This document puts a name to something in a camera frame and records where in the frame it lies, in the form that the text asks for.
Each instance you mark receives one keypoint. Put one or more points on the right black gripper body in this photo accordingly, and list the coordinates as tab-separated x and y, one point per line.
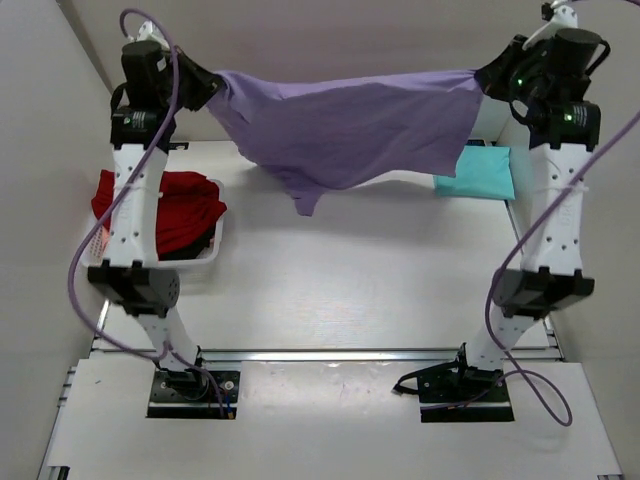
525	80

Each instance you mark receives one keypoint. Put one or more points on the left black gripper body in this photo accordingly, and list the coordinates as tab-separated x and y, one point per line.
187	78

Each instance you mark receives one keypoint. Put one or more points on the purple t shirt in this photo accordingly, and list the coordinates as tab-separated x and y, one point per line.
335	135

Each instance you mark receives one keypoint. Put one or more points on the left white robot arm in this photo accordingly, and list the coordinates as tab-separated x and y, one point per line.
129	274

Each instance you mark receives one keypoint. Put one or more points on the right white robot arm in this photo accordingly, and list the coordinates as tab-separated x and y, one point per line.
550	79

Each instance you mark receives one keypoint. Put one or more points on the folded teal t shirt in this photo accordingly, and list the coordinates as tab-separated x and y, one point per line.
481	172

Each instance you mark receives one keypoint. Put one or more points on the red t shirt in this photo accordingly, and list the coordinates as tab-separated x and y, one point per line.
133	224

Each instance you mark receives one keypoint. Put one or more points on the black garment in basket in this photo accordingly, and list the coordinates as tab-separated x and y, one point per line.
187	252

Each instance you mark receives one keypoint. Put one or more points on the pink garment in basket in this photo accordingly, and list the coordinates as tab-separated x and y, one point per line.
99	243

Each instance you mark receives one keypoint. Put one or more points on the white plastic basket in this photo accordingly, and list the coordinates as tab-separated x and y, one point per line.
215	240

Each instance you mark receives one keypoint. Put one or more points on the aluminium table rail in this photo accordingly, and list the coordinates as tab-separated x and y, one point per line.
330	355

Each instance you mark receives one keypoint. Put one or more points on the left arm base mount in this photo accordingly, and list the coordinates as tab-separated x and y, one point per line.
188	395

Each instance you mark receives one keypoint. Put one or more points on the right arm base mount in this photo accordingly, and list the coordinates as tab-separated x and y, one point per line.
456	392

